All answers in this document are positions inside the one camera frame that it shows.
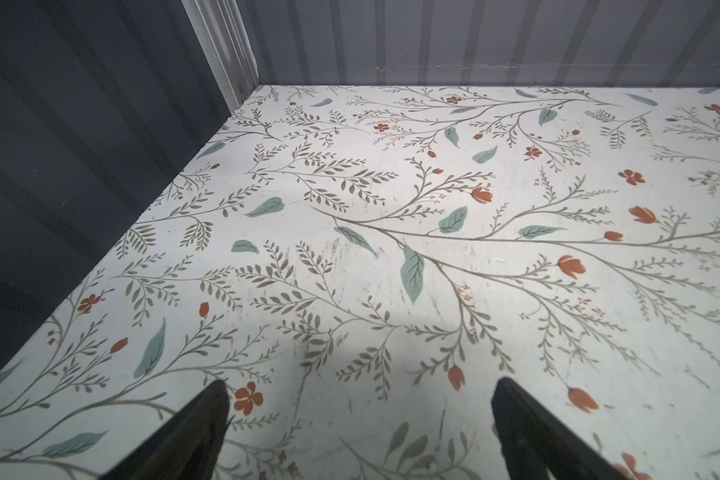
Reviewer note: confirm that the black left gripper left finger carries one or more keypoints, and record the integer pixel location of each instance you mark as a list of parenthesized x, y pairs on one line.
[(185, 447)]

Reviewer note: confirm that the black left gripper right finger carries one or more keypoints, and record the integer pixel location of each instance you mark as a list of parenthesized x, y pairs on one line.
[(536, 445)]

